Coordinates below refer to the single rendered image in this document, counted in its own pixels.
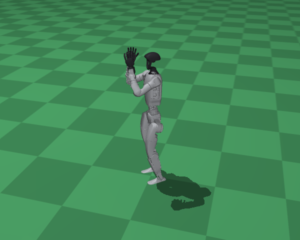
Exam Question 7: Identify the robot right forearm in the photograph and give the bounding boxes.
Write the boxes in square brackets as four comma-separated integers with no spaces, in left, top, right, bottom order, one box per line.
[125,66,129,78]

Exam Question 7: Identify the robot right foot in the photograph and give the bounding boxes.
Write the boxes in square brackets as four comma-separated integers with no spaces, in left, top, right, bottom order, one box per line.
[141,167,153,173]

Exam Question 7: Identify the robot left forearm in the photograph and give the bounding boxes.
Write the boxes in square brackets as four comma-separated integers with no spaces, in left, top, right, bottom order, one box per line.
[128,68,141,95]

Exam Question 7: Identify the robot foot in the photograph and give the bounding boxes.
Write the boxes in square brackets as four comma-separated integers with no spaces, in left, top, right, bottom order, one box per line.
[147,177,166,185]
[141,167,153,173]

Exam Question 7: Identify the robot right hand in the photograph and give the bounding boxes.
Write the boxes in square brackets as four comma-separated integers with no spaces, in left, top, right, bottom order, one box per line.
[127,47,139,59]

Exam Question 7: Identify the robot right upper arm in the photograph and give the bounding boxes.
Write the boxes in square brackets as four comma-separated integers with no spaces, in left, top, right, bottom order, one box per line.
[126,70,149,85]

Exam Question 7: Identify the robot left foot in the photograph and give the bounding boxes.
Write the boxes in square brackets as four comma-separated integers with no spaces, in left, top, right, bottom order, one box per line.
[147,177,166,185]

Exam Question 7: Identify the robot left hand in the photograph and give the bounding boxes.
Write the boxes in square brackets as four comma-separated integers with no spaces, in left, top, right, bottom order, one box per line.
[123,51,137,73]

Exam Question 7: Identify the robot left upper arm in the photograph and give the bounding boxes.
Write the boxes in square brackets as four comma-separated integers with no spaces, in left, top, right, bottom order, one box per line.
[133,76,161,97]

